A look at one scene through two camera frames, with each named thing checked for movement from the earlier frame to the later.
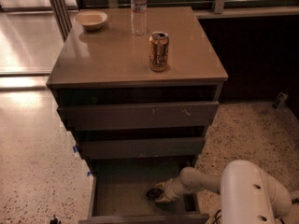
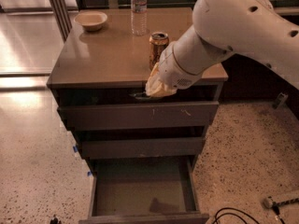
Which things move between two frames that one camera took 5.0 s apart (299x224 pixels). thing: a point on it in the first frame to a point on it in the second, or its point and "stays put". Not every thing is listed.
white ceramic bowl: [91, 20] stays put
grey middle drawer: [135, 147] stays put
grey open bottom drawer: [119, 192] stays put
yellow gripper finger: [163, 185] to [154, 86]
